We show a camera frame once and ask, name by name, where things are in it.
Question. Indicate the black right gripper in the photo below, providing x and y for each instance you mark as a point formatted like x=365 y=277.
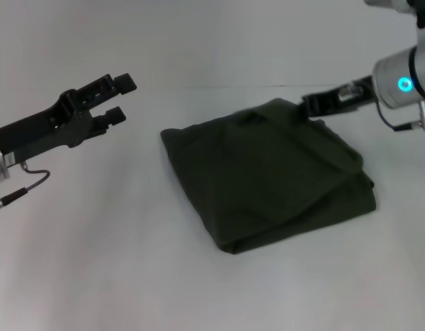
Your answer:
x=339 y=98

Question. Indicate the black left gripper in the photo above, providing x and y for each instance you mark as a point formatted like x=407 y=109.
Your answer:
x=43 y=127

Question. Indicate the dark green FREE t-shirt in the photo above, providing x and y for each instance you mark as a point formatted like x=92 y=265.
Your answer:
x=260 y=172

